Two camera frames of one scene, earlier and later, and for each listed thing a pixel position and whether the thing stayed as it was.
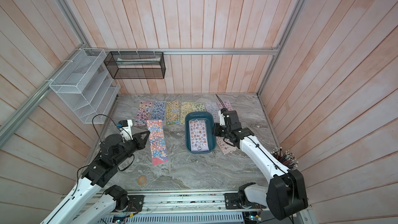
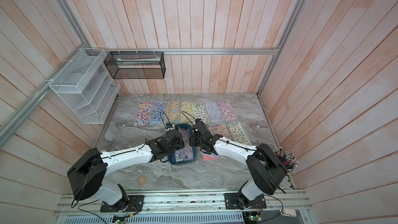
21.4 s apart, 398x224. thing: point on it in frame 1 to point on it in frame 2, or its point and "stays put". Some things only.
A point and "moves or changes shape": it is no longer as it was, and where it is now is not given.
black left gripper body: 131,146 to 180,145
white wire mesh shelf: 85,85 stays put
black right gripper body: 222,131 to 195,142
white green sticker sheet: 199,107 stays put
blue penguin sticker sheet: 158,111 stays put
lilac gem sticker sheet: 213,107 stays put
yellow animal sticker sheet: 172,112 stays put
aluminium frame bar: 257,49 stays put
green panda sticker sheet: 186,107 stays put
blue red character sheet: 157,141 to 207,157
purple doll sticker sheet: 198,135 moves or changes shape
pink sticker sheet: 143,113 stays put
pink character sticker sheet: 226,104 stays put
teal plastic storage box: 200,115 to 172,159
